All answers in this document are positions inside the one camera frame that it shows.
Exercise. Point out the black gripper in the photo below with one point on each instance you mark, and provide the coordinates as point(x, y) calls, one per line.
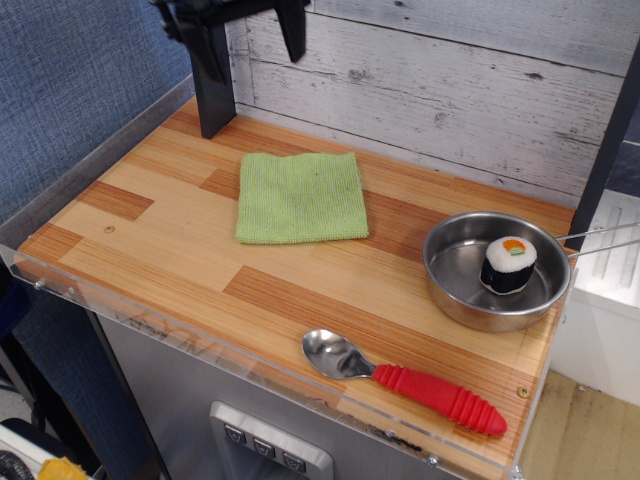
point(198, 23)

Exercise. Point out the green microfiber cloth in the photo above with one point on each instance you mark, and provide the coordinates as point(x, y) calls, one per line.
point(306, 198)

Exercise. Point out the plush sushi roll toy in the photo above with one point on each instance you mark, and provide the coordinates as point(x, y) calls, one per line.
point(508, 265)

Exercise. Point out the clear acrylic front guard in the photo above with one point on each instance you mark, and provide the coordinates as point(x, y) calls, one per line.
point(250, 357)

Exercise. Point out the silver button control panel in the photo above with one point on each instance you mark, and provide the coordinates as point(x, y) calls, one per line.
point(233, 427)

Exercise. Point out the white ridged block right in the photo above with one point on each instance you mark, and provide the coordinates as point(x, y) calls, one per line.
point(609, 264)

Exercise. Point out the yellow object bottom left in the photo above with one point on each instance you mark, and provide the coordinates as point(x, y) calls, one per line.
point(61, 469)

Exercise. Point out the dark grey left post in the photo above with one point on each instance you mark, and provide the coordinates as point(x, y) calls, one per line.
point(216, 104)

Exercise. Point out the dark grey post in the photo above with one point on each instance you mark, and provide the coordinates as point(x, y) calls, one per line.
point(216, 104)
point(613, 138)

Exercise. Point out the steel pan with wire handle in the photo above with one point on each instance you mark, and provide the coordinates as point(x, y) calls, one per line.
point(453, 254)

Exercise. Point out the spoon with red handle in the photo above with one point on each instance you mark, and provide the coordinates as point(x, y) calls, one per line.
point(337, 358)

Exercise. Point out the dark grey right post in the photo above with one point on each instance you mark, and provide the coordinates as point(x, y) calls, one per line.
point(613, 138)

